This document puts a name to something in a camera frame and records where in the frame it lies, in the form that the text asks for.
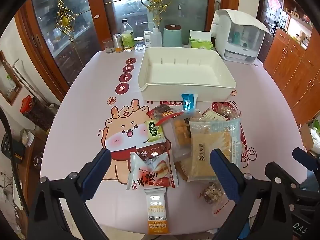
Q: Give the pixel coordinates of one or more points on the red-edged dark candy packet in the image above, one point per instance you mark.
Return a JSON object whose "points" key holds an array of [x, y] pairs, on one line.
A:
{"points": [[165, 113]]}

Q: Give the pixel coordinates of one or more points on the small glass cup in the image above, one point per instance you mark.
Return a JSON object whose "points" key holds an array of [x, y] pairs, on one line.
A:
{"points": [[108, 47]]}

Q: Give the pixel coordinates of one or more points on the brown snowflake snack packet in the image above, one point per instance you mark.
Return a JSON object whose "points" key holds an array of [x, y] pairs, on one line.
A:
{"points": [[152, 153]]}

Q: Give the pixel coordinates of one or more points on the green tissue pack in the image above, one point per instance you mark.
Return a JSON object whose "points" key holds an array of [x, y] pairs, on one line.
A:
{"points": [[201, 43]]}

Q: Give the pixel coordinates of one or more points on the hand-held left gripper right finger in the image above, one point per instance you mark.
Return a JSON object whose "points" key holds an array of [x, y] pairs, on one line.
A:
{"points": [[225, 177]]}

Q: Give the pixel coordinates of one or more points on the clear egg ball tray packet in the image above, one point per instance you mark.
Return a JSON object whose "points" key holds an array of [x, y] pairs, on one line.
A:
{"points": [[181, 130]]}

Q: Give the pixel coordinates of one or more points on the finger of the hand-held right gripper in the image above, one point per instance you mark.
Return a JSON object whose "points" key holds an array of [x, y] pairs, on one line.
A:
{"points": [[277, 171], [303, 157]]}

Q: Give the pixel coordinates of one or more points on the white countertop cabinet appliance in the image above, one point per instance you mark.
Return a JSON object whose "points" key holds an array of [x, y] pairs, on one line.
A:
{"points": [[240, 42]]}

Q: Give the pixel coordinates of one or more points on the dark wooden door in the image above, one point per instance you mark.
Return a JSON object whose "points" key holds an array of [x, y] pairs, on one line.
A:
{"points": [[270, 7]]}

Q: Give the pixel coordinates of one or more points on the orange and white oat bar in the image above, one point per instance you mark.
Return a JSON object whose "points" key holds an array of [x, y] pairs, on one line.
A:
{"points": [[156, 212]]}

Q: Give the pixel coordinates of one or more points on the large clear cake packet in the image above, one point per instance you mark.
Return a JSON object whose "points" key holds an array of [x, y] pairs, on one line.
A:
{"points": [[210, 152]]}

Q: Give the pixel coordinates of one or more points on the small glass jar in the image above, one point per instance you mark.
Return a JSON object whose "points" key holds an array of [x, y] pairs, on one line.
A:
{"points": [[139, 44]]}

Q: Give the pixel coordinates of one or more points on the red white round snack packet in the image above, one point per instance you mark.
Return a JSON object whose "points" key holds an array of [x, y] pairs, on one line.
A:
{"points": [[227, 111]]}

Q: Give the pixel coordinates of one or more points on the teal canister with brown lid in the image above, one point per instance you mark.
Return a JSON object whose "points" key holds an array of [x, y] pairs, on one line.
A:
{"points": [[172, 37]]}

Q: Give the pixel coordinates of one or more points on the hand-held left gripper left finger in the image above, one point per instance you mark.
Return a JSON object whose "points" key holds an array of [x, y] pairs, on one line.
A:
{"points": [[97, 172]]}

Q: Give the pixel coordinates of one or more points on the clear-wrapped nut candy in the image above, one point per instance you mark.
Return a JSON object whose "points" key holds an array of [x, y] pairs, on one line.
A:
{"points": [[212, 193]]}

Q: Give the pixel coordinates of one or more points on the white squeeze bottle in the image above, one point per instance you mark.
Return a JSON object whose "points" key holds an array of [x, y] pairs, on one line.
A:
{"points": [[156, 37]]}

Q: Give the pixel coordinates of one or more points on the cardboard box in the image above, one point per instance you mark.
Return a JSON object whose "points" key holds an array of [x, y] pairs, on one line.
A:
{"points": [[306, 136]]}

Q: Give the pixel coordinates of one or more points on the wooden wall niche with plant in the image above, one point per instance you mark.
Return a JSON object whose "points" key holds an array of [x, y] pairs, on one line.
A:
{"points": [[10, 80]]}

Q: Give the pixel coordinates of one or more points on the silver and orange can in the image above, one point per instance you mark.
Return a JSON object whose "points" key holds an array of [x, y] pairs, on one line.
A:
{"points": [[118, 43]]}

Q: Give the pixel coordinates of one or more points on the green snack packet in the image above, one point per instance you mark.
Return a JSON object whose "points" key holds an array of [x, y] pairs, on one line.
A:
{"points": [[153, 130]]}

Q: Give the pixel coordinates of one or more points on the blue candy packet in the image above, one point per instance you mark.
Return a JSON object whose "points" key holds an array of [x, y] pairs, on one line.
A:
{"points": [[187, 102]]}

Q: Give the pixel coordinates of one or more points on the white pill bottle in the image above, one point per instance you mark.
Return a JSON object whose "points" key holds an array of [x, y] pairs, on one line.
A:
{"points": [[147, 40]]}

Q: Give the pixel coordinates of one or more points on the pink printed tablecloth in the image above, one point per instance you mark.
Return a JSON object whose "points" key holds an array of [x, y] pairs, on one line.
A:
{"points": [[95, 80]]}

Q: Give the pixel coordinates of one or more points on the wooden cabinet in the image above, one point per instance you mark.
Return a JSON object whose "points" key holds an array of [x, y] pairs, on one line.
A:
{"points": [[295, 67]]}

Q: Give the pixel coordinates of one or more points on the white plastic bin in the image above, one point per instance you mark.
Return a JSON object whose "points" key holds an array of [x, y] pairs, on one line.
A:
{"points": [[185, 72]]}

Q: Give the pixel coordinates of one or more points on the small gold door ornament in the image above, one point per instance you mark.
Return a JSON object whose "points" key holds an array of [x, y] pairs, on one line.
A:
{"points": [[64, 20]]}

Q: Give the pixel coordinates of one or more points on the red and white bread packet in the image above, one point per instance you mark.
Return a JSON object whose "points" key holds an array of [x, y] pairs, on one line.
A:
{"points": [[150, 177]]}

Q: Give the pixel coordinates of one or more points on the clear bottle with green label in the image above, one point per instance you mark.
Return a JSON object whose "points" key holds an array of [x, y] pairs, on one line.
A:
{"points": [[128, 38]]}

